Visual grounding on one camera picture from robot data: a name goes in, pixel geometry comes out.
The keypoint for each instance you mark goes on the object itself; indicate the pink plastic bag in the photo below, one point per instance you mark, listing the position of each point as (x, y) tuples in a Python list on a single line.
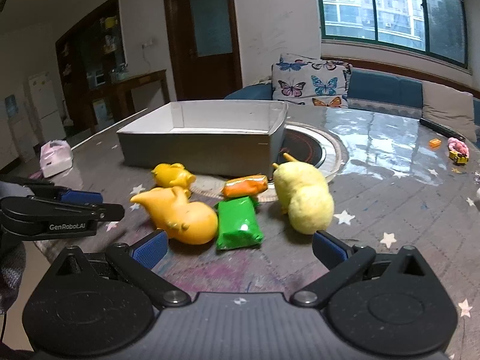
[(56, 157)]

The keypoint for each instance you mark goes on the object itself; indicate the yellow toy car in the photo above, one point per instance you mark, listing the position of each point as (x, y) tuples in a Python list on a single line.
[(458, 157)]

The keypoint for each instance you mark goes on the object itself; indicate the black remote control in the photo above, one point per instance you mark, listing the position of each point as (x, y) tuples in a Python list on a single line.
[(442, 129)]

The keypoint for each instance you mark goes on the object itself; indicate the large yellow rubber toy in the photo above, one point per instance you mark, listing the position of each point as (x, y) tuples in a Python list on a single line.
[(189, 222)]

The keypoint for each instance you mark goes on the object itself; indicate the white fridge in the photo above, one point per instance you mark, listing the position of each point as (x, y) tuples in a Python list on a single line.
[(47, 101)]

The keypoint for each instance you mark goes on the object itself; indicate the person's left forearm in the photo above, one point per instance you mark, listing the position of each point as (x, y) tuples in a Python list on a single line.
[(9, 273)]

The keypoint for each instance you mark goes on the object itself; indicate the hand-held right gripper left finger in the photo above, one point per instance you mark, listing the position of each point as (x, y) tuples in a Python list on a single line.
[(150, 250)]

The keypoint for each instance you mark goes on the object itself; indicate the beige cushion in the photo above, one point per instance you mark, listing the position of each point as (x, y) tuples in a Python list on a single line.
[(448, 107)]

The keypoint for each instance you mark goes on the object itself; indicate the pink toy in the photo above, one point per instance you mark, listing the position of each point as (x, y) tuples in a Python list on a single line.
[(458, 145)]

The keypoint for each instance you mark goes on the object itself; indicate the blue sofa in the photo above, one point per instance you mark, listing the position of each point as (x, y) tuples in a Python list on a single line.
[(382, 90)]

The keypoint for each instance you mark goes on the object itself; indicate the white water dispenser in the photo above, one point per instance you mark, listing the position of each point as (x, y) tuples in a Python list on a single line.
[(15, 131)]

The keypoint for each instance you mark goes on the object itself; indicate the dark wooden side table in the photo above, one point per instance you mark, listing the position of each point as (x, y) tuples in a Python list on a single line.
[(140, 82)]

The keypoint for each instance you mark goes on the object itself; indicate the white drawer box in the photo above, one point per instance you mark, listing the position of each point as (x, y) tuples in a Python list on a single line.
[(195, 146)]

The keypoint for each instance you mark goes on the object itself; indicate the green framed window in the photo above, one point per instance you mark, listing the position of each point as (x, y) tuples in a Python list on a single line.
[(393, 11)]

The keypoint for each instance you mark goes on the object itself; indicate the dark wooden display cabinet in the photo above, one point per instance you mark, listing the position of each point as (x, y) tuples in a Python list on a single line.
[(92, 56)]

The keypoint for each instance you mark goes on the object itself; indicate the grey star print tablecloth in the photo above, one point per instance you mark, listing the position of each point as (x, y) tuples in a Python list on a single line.
[(393, 210)]

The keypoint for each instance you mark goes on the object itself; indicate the small yellow pig toy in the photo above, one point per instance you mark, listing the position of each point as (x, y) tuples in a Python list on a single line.
[(170, 174)]

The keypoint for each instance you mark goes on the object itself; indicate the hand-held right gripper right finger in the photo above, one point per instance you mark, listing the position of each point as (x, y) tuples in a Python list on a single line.
[(330, 250)]

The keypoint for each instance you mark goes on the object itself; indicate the butterfly print cushion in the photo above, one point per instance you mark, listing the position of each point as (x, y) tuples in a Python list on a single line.
[(311, 80)]

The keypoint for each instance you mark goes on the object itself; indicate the yellow plush chick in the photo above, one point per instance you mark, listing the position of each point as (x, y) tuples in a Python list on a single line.
[(303, 191)]

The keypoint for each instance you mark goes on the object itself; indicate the dark wooden door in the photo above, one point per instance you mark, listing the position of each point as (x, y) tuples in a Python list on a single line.
[(204, 33)]

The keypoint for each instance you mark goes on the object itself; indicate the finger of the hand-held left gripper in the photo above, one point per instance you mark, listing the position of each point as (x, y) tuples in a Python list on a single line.
[(110, 212), (80, 197)]

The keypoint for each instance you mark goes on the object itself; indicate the round black induction cooker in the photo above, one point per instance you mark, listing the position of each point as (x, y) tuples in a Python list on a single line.
[(309, 150)]

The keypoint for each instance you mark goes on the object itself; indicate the small orange block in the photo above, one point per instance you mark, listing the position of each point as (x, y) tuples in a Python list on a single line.
[(435, 143)]

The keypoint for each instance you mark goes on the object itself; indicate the green snack packet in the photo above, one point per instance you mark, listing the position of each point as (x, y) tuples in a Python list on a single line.
[(238, 224)]

